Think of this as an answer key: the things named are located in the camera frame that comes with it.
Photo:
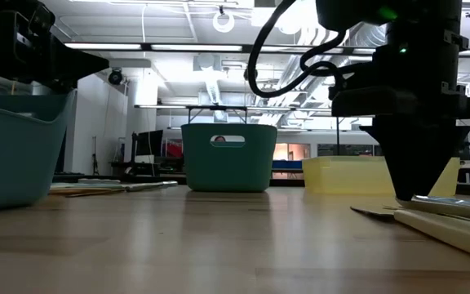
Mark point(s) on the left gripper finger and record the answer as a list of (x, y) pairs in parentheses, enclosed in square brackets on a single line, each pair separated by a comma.
[(76, 65)]

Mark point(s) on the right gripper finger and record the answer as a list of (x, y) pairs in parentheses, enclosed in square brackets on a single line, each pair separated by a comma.
[(437, 151), (398, 151)]

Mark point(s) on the iridescent table knife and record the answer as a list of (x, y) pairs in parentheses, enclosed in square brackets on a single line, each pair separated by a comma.
[(451, 201)]

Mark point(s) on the iridescent cutlery piece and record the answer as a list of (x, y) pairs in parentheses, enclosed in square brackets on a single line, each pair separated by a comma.
[(98, 180)]

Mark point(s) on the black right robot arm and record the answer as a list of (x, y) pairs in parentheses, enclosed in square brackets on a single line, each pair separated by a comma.
[(422, 61)]

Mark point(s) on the ceiling light strip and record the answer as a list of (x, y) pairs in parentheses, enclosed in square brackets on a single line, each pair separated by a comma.
[(198, 47), (104, 46)]

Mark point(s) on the yellow translucent plastic tray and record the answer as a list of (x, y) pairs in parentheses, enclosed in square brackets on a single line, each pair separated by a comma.
[(341, 175)]

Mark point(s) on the thin black tripod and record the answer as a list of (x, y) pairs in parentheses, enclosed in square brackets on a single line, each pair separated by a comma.
[(95, 163)]

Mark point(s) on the black computer monitor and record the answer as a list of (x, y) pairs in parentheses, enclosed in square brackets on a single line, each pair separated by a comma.
[(151, 143)]

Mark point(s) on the blue background table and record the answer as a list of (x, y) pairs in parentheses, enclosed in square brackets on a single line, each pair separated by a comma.
[(286, 164)]

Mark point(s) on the dark background desk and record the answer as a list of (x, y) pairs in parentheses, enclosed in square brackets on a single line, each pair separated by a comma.
[(137, 167)]

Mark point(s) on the red background panel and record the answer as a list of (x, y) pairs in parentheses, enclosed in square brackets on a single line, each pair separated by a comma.
[(174, 149)]

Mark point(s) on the black metal stand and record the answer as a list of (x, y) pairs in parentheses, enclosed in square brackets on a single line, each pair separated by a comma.
[(216, 107)]

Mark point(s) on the person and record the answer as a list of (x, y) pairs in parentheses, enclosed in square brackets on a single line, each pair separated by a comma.
[(220, 139)]

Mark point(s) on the black ceiling dome camera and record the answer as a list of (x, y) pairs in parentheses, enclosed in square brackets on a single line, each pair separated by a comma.
[(115, 77)]

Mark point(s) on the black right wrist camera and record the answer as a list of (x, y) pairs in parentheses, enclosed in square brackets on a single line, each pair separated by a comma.
[(357, 83)]

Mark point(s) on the black metal table frame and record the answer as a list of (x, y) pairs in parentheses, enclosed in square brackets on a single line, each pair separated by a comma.
[(169, 179)]

